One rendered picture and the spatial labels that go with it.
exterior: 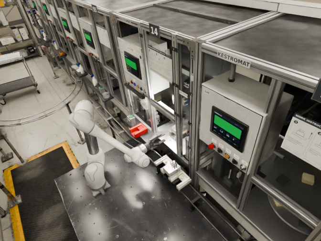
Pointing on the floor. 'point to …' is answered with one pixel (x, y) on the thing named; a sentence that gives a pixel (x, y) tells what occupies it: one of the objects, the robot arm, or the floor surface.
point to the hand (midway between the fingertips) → (162, 137)
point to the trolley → (19, 83)
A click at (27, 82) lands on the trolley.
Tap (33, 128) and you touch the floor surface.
